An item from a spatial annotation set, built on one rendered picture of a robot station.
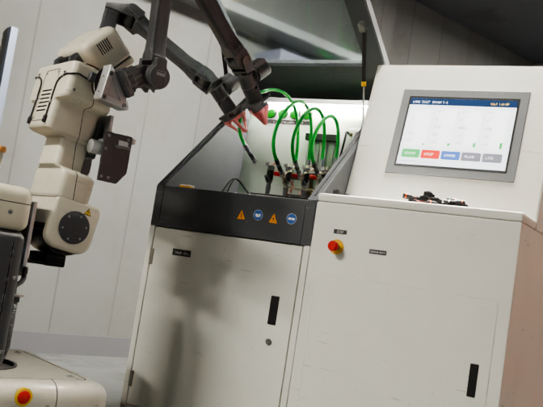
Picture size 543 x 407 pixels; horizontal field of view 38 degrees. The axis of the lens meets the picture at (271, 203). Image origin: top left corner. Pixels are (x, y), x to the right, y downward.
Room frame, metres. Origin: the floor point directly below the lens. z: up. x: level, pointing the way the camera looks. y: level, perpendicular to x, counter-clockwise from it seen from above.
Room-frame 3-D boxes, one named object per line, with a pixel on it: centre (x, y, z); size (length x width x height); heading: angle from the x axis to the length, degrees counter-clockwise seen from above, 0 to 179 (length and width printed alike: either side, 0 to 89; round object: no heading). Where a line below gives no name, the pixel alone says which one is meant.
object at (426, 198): (2.64, -0.55, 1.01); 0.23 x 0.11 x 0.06; 61
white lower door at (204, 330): (2.90, 0.15, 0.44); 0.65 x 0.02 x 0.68; 61
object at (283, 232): (2.92, 0.14, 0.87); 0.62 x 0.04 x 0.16; 61
